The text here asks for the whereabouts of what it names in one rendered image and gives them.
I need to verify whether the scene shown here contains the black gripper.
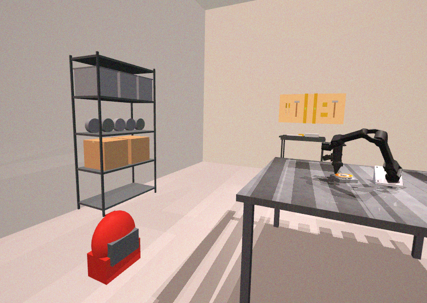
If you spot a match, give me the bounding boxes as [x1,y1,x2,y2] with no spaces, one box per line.
[331,152,343,174]

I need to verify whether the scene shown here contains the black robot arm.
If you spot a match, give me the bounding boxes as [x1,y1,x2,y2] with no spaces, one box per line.
[321,128,402,183]

